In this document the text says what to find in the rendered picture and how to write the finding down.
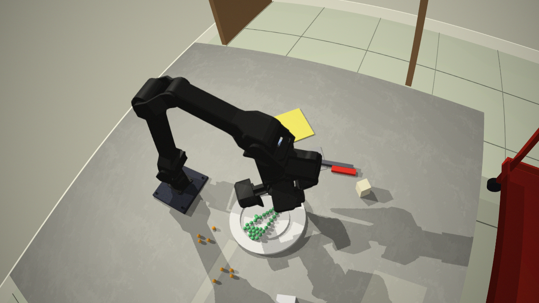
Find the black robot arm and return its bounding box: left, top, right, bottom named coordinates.
left=131, top=75, right=322, bottom=213

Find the cream cube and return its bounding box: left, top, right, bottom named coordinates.
left=355, top=179, right=371, bottom=197

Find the white round board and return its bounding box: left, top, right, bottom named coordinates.
left=229, top=193, right=306, bottom=255

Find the yellow flat rectangular board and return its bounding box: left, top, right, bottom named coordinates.
left=274, top=108, right=314, bottom=142

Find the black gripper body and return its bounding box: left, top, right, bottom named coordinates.
left=234, top=171, right=319, bottom=208

